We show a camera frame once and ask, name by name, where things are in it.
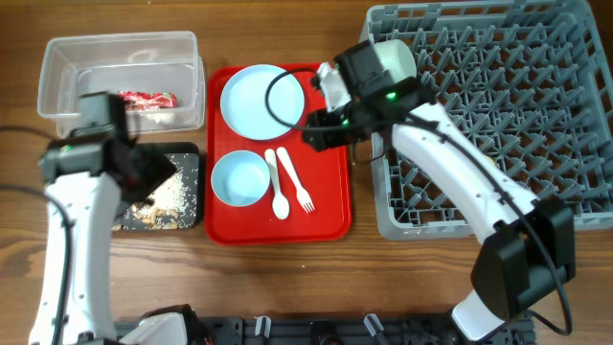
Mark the cream plastic spoon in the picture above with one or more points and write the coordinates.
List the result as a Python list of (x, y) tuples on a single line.
[(280, 204)]

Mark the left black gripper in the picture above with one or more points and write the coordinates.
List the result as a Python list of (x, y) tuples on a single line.
[(163, 168)]

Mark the clear plastic bin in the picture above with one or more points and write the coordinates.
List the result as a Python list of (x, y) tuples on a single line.
[(158, 62)]

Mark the red serving tray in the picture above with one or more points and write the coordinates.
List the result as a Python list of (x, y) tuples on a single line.
[(325, 175)]

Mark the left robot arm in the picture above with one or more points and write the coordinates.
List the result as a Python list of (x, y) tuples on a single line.
[(90, 180)]

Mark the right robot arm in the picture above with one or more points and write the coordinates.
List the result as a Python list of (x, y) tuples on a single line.
[(527, 243)]

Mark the mint green bowl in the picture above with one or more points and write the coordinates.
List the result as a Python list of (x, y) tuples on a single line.
[(396, 57)]

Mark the black mounting rail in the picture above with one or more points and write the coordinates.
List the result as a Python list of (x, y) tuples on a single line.
[(414, 330)]

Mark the light blue small bowl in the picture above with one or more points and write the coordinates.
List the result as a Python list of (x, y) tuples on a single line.
[(240, 178)]

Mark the red snack wrapper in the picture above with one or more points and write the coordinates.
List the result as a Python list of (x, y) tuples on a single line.
[(145, 101)]

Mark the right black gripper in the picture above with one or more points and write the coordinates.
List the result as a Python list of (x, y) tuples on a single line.
[(326, 138)]

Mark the grey dishwasher rack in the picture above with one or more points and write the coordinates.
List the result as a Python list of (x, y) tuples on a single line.
[(527, 82)]

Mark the pink plastic fork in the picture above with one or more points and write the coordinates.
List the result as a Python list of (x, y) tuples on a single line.
[(302, 194)]

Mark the light blue plate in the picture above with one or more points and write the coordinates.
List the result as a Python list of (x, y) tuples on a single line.
[(243, 107)]

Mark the black waste tray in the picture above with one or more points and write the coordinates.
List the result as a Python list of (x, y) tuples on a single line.
[(187, 191)]

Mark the rice and food scraps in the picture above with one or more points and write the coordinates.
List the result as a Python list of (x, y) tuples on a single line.
[(167, 201)]

